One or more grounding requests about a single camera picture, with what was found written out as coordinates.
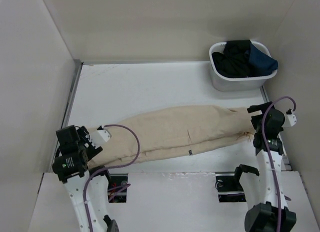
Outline white laundry basket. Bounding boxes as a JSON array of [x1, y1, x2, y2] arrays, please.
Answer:
[[208, 41, 278, 92]]

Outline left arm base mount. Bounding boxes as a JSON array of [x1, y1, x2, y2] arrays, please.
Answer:
[[107, 174, 129, 203]]

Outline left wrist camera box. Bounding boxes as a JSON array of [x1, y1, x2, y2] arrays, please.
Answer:
[[89, 127, 112, 146]]

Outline aluminium table edge rail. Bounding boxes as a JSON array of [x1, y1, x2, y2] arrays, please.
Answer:
[[59, 59, 83, 129]]

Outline navy blue garment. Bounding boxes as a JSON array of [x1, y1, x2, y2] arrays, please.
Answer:
[[245, 43, 278, 77]]

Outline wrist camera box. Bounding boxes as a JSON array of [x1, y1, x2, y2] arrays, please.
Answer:
[[283, 109, 297, 127], [89, 127, 112, 146]]

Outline beige trousers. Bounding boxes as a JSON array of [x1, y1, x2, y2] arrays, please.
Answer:
[[88, 105, 255, 168]]

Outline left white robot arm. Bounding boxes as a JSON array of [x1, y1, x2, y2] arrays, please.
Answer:
[[52, 125, 119, 232]]

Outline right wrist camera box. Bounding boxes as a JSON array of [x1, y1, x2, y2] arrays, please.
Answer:
[[283, 109, 297, 127]]

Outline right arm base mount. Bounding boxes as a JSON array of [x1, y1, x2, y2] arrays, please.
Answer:
[[215, 174, 246, 203]]

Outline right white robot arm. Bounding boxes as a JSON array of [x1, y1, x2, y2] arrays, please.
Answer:
[[231, 102, 297, 232]]

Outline black garment in basket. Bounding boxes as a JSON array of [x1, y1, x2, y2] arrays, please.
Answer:
[[211, 40, 258, 78]]

